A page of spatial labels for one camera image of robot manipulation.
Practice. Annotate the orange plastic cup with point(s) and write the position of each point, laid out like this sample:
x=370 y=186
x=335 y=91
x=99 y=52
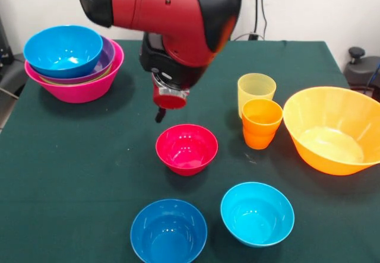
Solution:
x=258 y=139
x=262 y=116

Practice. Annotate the large pink plastic bowl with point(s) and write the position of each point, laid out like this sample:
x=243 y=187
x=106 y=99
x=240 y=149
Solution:
x=80 y=93

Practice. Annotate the small light blue bowl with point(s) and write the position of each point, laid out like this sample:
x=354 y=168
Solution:
x=256 y=215

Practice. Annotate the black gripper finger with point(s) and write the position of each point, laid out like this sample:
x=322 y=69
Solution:
x=160 y=115

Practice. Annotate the medium blue plastic bowl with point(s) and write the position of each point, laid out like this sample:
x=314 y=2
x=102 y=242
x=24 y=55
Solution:
x=63 y=50

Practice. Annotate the green plastic bowl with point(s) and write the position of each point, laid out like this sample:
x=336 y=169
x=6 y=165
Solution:
x=104 y=76

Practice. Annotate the small red plastic bowl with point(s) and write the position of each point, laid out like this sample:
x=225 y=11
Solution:
x=187 y=150

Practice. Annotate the purple plastic bowl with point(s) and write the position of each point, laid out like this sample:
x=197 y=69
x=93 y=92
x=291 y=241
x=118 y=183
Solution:
x=107 y=58

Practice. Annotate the yellow plastic cup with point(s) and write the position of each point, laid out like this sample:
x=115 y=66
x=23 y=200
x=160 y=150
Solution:
x=255 y=88

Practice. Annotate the large orange plastic bowl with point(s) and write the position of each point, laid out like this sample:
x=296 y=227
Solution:
x=332 y=120

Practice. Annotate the black equipment box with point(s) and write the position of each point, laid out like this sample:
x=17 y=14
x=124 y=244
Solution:
x=4 y=43

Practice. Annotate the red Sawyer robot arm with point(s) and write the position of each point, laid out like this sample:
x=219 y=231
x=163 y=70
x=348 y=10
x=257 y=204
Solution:
x=166 y=13

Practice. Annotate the dark green tablecloth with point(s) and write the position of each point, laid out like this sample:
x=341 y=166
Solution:
x=311 y=67

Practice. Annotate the black pedestal leg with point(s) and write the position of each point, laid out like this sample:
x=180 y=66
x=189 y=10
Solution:
x=360 y=70
x=12 y=70

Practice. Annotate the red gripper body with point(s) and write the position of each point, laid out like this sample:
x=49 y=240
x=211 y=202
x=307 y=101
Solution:
x=169 y=101

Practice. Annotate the small dark blue bowl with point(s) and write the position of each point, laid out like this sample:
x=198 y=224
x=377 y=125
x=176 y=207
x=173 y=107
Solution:
x=169 y=230

